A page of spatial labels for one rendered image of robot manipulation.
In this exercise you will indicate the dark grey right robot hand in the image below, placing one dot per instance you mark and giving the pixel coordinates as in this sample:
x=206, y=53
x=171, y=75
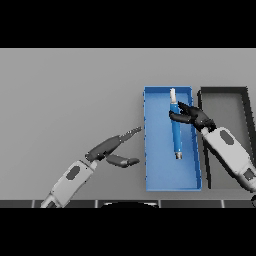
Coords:
x=197, y=116

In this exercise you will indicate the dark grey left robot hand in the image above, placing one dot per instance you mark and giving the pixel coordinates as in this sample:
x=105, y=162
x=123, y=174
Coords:
x=106, y=147

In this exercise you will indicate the blue pipe with pale end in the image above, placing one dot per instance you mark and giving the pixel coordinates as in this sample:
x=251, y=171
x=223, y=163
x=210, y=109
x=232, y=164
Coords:
x=175, y=133

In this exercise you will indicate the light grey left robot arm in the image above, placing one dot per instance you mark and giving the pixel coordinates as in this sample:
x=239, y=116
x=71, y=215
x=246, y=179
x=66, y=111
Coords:
x=68, y=182

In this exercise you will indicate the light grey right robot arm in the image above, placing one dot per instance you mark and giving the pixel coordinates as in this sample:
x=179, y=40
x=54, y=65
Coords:
x=230, y=152

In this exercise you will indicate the dark grey bin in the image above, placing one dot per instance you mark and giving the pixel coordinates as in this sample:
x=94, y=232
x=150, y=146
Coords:
x=230, y=106

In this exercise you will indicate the blue bin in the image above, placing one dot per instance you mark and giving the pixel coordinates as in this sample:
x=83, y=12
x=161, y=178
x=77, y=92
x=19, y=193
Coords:
x=166, y=166

